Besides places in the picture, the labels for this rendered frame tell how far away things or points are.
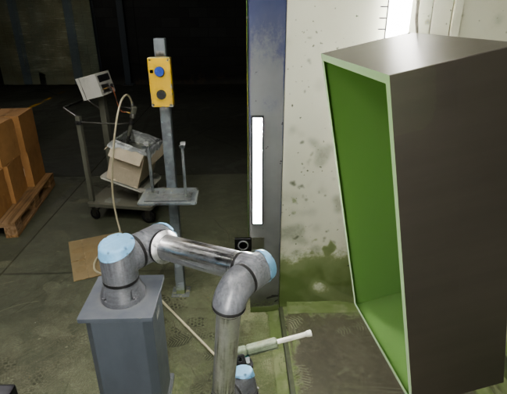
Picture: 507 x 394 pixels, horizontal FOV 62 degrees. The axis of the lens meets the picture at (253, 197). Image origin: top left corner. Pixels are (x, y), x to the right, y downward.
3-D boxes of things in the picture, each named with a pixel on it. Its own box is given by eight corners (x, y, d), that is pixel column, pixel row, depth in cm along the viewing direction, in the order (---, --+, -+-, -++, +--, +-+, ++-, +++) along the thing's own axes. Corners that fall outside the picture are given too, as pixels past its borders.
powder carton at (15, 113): (9, 142, 443) (1, 108, 428) (39, 141, 446) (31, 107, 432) (-6, 154, 409) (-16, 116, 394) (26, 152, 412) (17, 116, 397)
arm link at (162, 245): (123, 232, 188) (251, 264, 140) (154, 218, 200) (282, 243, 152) (130, 263, 193) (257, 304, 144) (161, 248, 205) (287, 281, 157)
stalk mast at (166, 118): (186, 288, 296) (166, 37, 229) (184, 294, 291) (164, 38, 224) (177, 289, 296) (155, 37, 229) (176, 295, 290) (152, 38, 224)
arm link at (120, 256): (94, 277, 181) (87, 241, 174) (128, 260, 193) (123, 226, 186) (116, 291, 172) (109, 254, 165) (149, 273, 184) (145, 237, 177)
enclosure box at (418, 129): (422, 286, 210) (410, 32, 160) (504, 382, 156) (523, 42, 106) (354, 304, 209) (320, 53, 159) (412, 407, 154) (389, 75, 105)
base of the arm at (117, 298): (94, 309, 177) (91, 290, 173) (107, 283, 194) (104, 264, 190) (141, 309, 178) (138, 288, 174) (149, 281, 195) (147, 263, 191)
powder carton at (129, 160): (121, 158, 418) (128, 121, 401) (162, 173, 418) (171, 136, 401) (94, 177, 370) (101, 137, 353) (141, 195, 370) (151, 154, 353)
